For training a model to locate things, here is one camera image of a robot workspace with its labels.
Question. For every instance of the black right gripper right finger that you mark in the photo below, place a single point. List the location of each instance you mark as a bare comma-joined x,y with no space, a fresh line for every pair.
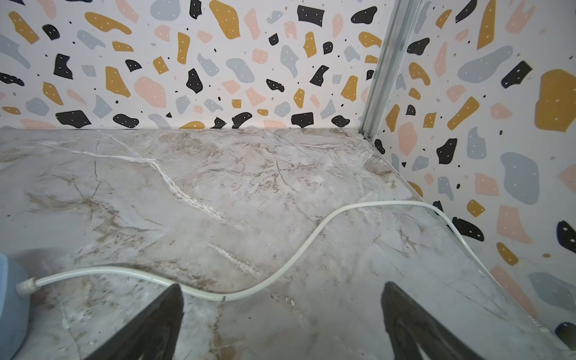
415,333

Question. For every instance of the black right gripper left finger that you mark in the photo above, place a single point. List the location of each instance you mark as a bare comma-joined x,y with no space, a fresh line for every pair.
152,334

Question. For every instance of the blue power strip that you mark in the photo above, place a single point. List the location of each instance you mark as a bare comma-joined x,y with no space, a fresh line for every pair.
14,308

